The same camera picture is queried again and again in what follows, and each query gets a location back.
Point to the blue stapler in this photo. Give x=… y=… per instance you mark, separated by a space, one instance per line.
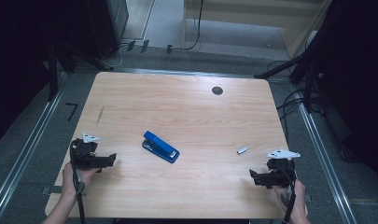
x=158 y=144

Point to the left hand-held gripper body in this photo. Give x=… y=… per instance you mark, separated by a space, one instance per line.
x=84 y=155

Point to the dark round table grommet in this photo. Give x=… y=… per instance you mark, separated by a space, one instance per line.
x=217 y=90

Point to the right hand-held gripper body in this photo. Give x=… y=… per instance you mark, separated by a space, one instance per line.
x=283 y=171

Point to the silver staple strip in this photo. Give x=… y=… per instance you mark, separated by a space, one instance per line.
x=242 y=150

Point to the black metal stand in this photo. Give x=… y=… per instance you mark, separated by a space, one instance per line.
x=53 y=74
x=308 y=71

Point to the black cabinet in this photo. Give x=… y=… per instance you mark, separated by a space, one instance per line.
x=109 y=25

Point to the dark curtain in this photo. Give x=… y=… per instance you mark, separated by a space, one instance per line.
x=15 y=62
x=361 y=77

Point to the person's left hand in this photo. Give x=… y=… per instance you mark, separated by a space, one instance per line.
x=70 y=180

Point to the light wooden shelf unit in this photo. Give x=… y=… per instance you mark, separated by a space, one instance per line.
x=239 y=18

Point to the metal floor rail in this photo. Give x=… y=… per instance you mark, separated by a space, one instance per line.
x=28 y=140
x=326 y=161

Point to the person's right hand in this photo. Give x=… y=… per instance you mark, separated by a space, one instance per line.
x=298 y=199

